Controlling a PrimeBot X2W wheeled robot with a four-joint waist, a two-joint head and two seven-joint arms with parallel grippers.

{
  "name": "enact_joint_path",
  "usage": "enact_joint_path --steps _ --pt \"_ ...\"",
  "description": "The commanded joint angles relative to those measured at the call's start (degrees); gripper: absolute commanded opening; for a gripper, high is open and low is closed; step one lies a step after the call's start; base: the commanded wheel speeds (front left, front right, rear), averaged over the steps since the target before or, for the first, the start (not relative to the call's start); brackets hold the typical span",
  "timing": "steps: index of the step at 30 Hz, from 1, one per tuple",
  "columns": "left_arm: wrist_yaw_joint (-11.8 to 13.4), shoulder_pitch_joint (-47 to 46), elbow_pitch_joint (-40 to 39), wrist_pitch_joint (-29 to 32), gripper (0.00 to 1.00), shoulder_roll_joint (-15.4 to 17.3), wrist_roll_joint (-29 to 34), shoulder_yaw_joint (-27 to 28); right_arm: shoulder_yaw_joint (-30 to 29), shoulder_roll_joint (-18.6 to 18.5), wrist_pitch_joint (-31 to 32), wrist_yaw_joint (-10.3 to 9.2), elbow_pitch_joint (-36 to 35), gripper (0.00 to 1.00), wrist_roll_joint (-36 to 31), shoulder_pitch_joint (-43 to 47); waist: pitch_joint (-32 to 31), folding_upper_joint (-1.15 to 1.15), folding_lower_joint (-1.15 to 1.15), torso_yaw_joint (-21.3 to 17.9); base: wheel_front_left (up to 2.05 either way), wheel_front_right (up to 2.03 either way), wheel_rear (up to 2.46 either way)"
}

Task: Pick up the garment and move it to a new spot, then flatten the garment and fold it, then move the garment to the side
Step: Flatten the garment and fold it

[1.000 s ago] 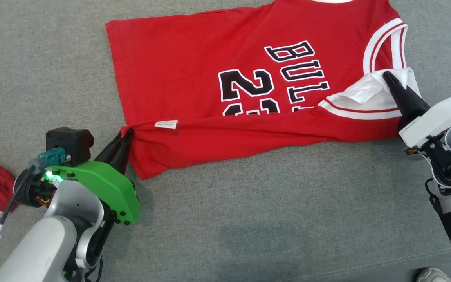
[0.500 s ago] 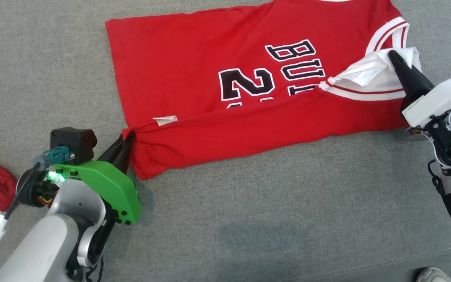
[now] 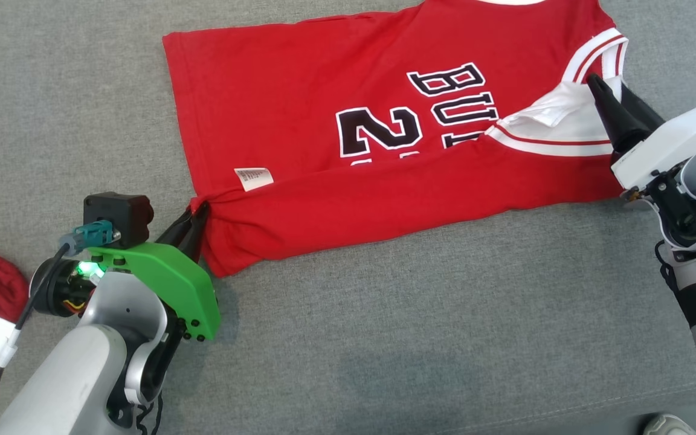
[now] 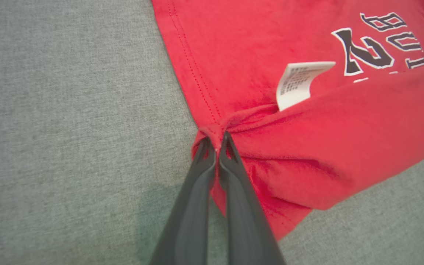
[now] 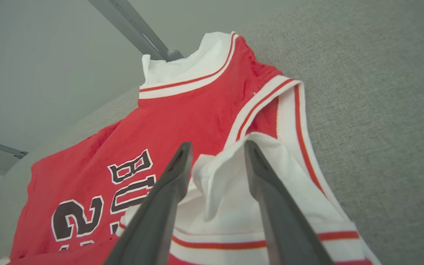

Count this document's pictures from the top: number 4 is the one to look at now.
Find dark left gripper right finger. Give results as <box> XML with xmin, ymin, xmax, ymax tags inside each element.
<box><xmin>218</xmin><ymin>131</ymin><xmax>286</xmax><ymax>265</ymax></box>

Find red jersey striped white collar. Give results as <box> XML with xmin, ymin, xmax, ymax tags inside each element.
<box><xmin>151</xmin><ymin>0</ymin><xmax>424</xmax><ymax>242</ymax></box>

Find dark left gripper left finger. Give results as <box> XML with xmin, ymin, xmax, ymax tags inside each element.
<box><xmin>149</xmin><ymin>137</ymin><xmax>218</xmax><ymax>265</ymax></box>

